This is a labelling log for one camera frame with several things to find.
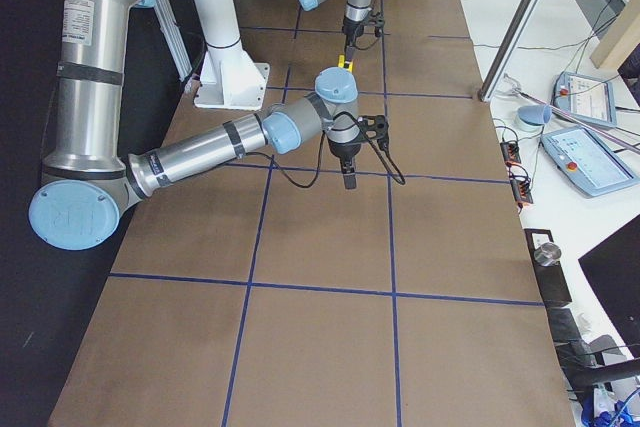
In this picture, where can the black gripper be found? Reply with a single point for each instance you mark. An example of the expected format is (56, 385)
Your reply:
(344, 150)
(352, 30)

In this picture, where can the yellow wooden block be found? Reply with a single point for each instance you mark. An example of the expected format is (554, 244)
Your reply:
(343, 62)

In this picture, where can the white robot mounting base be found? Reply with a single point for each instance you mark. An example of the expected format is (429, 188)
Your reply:
(231, 81)

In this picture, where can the small metal cup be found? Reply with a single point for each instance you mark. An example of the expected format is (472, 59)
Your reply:
(547, 254)

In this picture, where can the black box on desk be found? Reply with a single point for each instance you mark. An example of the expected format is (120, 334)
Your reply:
(551, 281)

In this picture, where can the near teach pendant tablet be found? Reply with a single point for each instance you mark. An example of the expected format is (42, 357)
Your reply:
(587, 161)

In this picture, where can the teach pendant tablet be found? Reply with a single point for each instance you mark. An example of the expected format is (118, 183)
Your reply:
(587, 161)
(588, 98)

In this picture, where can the far teach pendant tablet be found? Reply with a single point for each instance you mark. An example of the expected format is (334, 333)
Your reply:
(588, 98)

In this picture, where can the black computer monitor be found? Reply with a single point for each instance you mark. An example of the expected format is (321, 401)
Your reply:
(612, 270)

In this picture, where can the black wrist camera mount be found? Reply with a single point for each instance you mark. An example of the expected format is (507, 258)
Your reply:
(375, 128)
(376, 21)

